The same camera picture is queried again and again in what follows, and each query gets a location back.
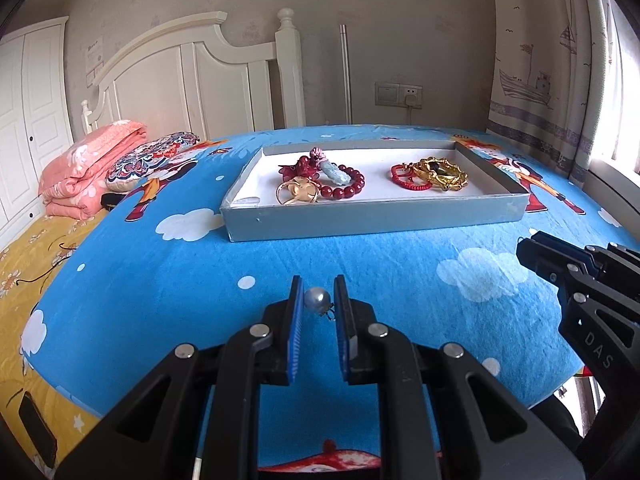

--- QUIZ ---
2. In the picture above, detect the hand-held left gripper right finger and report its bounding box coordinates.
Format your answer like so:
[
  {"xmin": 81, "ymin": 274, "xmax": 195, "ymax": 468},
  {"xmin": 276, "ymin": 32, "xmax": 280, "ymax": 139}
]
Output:
[{"xmin": 333, "ymin": 274, "xmax": 586, "ymax": 480}]

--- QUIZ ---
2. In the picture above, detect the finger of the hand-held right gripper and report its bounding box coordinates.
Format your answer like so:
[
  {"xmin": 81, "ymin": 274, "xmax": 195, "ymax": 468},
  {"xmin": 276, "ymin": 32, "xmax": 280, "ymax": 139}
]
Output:
[
  {"xmin": 585, "ymin": 242, "xmax": 640, "ymax": 288},
  {"xmin": 516, "ymin": 232, "xmax": 640, "ymax": 306}
]

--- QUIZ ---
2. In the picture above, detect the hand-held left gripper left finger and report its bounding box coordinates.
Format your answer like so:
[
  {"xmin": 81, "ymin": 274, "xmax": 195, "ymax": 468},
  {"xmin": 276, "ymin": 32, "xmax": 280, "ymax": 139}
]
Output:
[{"xmin": 55, "ymin": 275, "xmax": 305, "ymax": 480}]

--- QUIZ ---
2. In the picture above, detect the white pearl pendant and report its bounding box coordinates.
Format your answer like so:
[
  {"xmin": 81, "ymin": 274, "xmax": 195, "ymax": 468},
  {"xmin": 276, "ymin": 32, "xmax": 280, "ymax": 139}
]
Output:
[{"xmin": 304, "ymin": 287, "xmax": 336, "ymax": 321}]

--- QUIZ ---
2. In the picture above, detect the grey shallow cardboard tray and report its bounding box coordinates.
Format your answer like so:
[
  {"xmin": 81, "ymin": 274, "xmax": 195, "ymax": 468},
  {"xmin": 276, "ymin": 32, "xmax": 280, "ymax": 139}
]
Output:
[{"xmin": 220, "ymin": 141, "xmax": 531, "ymax": 243}]

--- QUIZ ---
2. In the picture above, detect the gold knobby bracelet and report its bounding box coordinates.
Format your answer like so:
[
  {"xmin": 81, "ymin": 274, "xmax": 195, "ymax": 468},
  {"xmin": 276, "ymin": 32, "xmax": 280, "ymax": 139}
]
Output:
[{"xmin": 415, "ymin": 157, "xmax": 471, "ymax": 192}]

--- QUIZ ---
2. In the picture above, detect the dark red bead bracelet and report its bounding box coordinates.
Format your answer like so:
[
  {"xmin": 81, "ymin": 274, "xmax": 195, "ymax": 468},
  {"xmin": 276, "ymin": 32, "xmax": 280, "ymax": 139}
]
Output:
[{"xmin": 312, "ymin": 164, "xmax": 366, "ymax": 202}]

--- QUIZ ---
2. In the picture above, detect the gold clover bangle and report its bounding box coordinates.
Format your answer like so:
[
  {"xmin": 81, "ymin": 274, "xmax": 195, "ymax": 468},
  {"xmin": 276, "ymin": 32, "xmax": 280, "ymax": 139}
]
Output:
[{"xmin": 276, "ymin": 176, "xmax": 320, "ymax": 206}]

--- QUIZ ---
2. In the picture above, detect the pale jade pendant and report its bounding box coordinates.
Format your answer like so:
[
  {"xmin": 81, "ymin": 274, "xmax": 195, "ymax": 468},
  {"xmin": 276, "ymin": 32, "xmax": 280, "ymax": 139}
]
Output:
[{"xmin": 307, "ymin": 147, "xmax": 351, "ymax": 186}]

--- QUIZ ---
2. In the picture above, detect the blue printed blanket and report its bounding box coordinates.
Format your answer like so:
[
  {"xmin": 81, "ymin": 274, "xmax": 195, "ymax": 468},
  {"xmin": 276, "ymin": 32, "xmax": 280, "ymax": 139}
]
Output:
[{"xmin": 20, "ymin": 124, "xmax": 626, "ymax": 480}]

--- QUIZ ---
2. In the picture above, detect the ship print curtain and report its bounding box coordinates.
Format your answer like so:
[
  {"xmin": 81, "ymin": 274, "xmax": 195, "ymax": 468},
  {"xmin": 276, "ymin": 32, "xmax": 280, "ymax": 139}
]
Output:
[{"xmin": 486, "ymin": 0, "xmax": 621, "ymax": 183}]

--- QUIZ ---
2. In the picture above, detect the patterned round pillow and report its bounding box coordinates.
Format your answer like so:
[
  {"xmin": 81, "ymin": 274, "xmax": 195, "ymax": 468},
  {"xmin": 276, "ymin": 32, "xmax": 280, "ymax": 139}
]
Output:
[{"xmin": 106, "ymin": 132, "xmax": 201, "ymax": 193}]

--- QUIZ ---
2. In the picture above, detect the silver metal pole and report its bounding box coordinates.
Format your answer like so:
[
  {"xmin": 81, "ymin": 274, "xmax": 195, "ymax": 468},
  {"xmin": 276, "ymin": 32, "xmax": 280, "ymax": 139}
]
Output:
[{"xmin": 339, "ymin": 24, "xmax": 354, "ymax": 125}]

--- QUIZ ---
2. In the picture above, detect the folded pink quilt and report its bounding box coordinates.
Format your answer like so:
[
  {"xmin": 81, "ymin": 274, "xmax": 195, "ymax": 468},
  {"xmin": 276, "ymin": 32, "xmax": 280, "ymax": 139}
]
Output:
[{"xmin": 39, "ymin": 120, "xmax": 148, "ymax": 219}]

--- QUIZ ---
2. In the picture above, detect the yellow bedsheet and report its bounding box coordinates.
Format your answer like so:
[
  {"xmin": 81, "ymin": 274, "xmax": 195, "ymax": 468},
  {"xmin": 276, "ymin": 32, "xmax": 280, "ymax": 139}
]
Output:
[{"xmin": 0, "ymin": 207, "xmax": 108, "ymax": 480}]

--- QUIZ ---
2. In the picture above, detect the black phone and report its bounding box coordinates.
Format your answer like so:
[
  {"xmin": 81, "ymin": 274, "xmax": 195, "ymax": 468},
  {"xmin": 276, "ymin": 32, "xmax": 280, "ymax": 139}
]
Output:
[{"xmin": 19, "ymin": 391, "xmax": 57, "ymax": 468}]

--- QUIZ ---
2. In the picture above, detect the white wooden headboard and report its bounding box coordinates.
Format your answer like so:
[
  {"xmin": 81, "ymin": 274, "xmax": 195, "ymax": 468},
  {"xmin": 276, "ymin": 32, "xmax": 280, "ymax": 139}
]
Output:
[{"xmin": 81, "ymin": 7, "xmax": 307, "ymax": 136}]

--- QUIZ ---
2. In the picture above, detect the white wardrobe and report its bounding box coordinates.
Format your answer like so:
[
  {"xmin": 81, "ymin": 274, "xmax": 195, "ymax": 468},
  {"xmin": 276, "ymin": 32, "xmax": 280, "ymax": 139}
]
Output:
[{"xmin": 0, "ymin": 16, "xmax": 75, "ymax": 251}]

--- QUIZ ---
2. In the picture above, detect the red string bracelet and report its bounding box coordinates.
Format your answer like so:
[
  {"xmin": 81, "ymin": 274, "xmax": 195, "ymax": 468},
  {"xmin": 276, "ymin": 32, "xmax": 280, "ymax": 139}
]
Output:
[{"xmin": 390, "ymin": 162, "xmax": 433, "ymax": 192}]

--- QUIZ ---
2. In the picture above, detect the wall light switch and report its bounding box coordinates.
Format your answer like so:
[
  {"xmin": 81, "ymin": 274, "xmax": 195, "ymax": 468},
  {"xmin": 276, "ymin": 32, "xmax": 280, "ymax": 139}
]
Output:
[{"xmin": 375, "ymin": 81, "xmax": 401, "ymax": 106}]

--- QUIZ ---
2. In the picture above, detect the thin black cable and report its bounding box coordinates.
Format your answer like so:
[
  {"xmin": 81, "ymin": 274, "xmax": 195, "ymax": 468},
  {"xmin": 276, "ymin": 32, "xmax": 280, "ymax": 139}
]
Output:
[{"xmin": 15, "ymin": 242, "xmax": 78, "ymax": 286}]

